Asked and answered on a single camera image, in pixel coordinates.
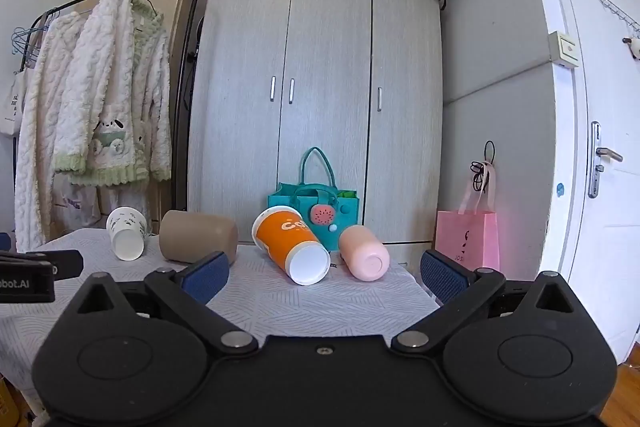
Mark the white fluffy green-trimmed robe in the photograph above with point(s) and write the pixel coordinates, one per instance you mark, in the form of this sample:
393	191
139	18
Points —
115	72

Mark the pink watermelon pouch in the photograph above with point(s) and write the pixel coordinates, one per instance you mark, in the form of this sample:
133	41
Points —
325	215

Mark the white cup with plant print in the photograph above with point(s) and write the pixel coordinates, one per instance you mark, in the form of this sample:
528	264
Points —
125	232

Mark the grey wooden wardrobe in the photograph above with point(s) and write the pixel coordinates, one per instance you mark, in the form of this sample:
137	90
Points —
325	57

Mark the pink cup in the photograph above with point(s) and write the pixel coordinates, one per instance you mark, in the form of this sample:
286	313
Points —
362	252

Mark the cardboard box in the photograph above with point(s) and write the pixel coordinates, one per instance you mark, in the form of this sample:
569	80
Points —
7	402

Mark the white tote bag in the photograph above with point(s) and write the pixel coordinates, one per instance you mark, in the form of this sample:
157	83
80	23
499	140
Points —
11	104

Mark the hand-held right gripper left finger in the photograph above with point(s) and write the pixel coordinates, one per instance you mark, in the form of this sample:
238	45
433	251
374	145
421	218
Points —
205	276

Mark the white printed cloth bag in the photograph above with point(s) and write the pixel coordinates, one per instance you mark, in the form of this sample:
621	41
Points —
75	204

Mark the teal felt handbag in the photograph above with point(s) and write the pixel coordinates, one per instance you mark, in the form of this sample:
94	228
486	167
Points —
292	201

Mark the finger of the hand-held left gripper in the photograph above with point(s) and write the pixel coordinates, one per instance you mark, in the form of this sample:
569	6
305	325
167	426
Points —
67	264

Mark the white wall switch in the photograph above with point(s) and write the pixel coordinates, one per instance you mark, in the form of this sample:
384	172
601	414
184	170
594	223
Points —
564	49

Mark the metal hook rack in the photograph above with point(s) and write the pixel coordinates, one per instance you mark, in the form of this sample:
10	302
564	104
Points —
620	14

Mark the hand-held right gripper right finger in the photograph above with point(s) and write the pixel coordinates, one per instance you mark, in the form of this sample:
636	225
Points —
442	277

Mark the orange paper cup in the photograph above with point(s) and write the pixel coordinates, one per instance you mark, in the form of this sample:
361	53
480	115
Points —
285	232

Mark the pink paper bag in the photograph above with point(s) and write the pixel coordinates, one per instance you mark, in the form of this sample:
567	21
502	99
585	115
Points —
465	239

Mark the white door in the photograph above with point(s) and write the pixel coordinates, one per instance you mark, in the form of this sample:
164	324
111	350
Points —
600	107

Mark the white patterned tablecloth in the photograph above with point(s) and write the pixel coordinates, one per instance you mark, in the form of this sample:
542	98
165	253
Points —
300	307

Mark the blue round sticker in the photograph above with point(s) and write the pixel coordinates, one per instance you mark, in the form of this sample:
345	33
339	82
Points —
560	189

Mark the tan cup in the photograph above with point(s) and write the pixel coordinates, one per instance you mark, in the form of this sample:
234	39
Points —
200	234

